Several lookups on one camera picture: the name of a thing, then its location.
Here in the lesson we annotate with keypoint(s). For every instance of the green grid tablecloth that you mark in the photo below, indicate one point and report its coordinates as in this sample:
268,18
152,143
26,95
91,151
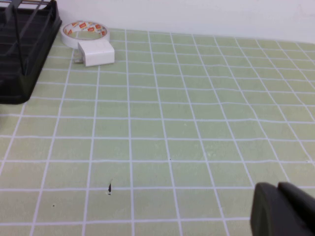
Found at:
172,123

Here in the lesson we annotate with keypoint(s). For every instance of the white tape roll red print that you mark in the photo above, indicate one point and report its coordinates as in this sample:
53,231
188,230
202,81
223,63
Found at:
67,40

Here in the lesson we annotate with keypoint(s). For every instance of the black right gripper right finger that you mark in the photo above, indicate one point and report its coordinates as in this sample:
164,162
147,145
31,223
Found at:
302,204

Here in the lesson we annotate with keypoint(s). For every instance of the black plastic drip tray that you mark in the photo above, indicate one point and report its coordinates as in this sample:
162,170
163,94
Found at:
14,93

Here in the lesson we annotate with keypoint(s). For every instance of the white power adapter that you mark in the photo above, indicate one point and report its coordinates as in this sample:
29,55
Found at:
98,55

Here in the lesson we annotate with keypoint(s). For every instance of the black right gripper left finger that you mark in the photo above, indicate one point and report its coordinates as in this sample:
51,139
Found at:
265,211

